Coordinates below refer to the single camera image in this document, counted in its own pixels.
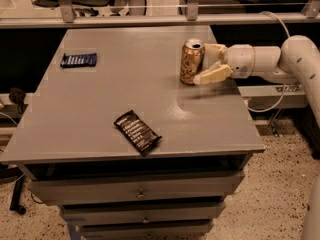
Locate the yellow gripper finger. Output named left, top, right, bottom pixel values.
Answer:
left=193, top=62, right=232, bottom=85
left=204, top=43, right=228, bottom=67

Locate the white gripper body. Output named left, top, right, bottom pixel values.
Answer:
left=224, top=44, right=255, bottom=79

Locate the orange soda can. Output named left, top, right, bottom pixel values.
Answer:
left=180, top=38, right=205, bottom=85

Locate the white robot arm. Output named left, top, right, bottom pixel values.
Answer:
left=194, top=35, right=320, bottom=240

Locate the black snack bar wrapper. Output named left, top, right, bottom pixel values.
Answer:
left=114, top=110, right=162, bottom=156

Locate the grey drawer cabinet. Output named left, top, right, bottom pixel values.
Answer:
left=2, top=26, right=264, bottom=240

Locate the blue snack bar wrapper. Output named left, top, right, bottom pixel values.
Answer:
left=60, top=53, right=97, bottom=68

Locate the bottom drawer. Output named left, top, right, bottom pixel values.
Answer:
left=81, top=220, right=213, bottom=240

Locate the top drawer with knob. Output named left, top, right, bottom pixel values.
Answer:
left=29, top=171, right=244, bottom=205

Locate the drawer with knob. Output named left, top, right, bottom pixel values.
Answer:
left=62, top=200, right=225, bottom=226
left=29, top=171, right=244, bottom=205

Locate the middle drawer with knob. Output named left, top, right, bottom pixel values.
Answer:
left=62, top=200, right=225, bottom=226

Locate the dark object on left ledge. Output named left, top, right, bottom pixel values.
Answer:
left=9, top=88, right=26, bottom=114

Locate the white cable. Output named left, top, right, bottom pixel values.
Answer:
left=247, top=11, right=292, bottom=114

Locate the metal railing frame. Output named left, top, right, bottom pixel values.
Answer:
left=0, top=0, right=319, bottom=28

